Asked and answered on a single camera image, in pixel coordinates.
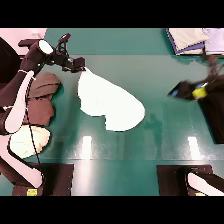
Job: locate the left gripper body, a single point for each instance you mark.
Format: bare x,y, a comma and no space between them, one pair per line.
74,64

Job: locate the white T-shirt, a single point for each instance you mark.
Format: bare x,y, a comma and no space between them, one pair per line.
108,103

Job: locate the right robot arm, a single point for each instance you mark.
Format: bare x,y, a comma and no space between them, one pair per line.
213,110

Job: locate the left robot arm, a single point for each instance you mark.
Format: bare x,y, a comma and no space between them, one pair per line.
19,100

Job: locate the grey-brown garment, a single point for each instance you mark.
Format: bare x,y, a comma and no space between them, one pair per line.
45,83

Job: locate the red-brown garment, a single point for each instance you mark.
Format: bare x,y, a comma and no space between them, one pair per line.
40,111

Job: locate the cream garment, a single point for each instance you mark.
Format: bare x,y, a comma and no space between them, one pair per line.
25,143

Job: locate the folded white garment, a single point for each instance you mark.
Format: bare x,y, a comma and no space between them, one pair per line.
186,38

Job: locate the folded lavender garment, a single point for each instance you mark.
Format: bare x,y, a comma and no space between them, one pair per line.
215,40

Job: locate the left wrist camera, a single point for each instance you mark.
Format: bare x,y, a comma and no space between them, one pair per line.
63,38

